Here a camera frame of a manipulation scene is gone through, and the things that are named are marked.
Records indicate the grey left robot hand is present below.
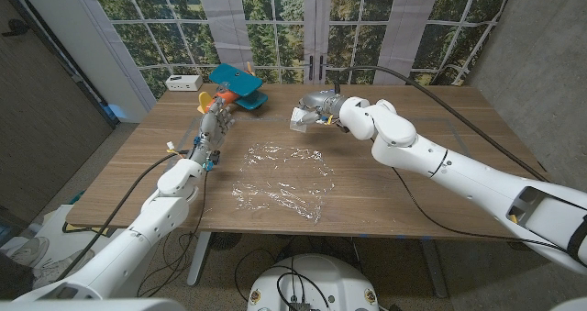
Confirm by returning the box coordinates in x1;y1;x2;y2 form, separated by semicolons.
186;96;236;165

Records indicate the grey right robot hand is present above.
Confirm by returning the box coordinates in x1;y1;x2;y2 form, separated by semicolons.
297;89;345;127

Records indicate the white cube package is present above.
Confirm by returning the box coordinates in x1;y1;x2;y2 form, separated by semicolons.
290;107;316;133

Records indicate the teal orange toy plane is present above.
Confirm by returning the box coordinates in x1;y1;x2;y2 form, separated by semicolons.
196;62;270;115

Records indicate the clear plastic wrap sheet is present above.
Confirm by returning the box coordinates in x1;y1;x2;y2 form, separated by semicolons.
231;141;336;224

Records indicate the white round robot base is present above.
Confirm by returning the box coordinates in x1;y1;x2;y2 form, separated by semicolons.
247;253;380;311

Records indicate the white power strip box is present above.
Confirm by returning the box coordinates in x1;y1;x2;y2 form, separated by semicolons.
164;74;204;93

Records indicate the printed forest window backdrop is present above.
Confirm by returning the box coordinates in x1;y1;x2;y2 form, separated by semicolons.
86;0;517;100

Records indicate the black round floor object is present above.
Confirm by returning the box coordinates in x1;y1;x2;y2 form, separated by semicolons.
209;231;243;251

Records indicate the grey metal table leg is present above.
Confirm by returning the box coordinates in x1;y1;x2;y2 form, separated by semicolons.
186;231;213;287
419;237;449;299

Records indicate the white floor sheet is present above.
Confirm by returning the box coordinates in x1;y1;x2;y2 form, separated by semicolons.
27;204;116;275

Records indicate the white sneaker shoe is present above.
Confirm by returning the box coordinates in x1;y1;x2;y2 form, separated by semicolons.
32;249;95;289
8;236;50;267

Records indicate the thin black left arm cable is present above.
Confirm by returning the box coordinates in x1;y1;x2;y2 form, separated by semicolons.
137;171;210;298

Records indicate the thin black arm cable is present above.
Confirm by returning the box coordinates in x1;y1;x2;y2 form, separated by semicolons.
137;171;210;298
392;166;570;253

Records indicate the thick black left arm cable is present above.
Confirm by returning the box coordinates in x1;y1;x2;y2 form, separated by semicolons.
57;150;190;280

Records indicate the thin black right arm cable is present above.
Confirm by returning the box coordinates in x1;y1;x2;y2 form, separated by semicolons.
392;166;570;253

